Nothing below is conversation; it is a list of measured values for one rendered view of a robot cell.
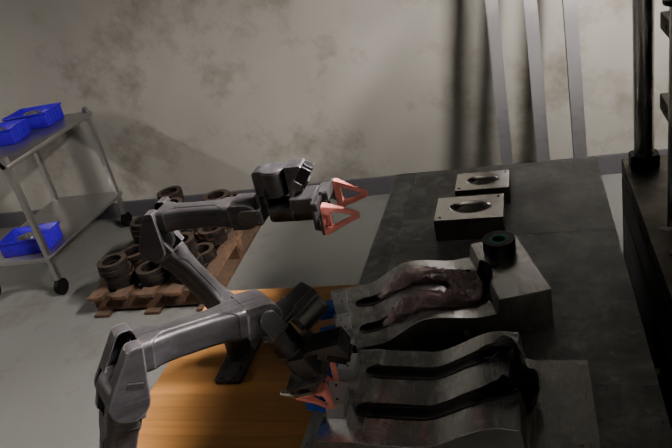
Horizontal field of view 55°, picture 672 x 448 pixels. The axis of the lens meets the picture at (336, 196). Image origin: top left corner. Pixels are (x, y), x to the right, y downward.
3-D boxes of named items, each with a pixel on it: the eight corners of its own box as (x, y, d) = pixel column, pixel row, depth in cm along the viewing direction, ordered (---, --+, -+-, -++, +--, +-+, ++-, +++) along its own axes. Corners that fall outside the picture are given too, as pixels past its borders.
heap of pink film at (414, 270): (384, 332, 151) (378, 304, 148) (375, 290, 168) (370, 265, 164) (494, 310, 151) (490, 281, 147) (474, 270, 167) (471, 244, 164)
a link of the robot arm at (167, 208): (265, 188, 145) (144, 198, 154) (252, 207, 138) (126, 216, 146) (277, 235, 151) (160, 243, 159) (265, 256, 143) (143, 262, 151)
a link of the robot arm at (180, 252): (258, 313, 161) (164, 217, 154) (249, 330, 155) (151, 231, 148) (241, 323, 164) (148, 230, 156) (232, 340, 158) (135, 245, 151)
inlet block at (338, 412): (279, 411, 128) (276, 395, 124) (285, 390, 131) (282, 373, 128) (344, 421, 125) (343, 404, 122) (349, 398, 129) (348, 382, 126)
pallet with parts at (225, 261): (273, 214, 426) (258, 159, 410) (212, 313, 334) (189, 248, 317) (173, 222, 446) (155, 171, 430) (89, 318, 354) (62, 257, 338)
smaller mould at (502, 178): (456, 207, 212) (454, 191, 209) (459, 189, 223) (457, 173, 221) (510, 203, 207) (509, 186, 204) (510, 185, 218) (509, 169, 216)
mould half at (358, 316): (341, 371, 151) (331, 333, 146) (334, 308, 175) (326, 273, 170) (554, 328, 150) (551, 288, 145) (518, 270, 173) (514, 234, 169)
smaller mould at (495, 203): (436, 241, 195) (433, 221, 192) (441, 217, 208) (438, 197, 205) (505, 237, 189) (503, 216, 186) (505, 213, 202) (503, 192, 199)
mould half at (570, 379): (324, 475, 125) (309, 423, 119) (353, 380, 147) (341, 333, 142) (604, 490, 110) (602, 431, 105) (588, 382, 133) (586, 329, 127)
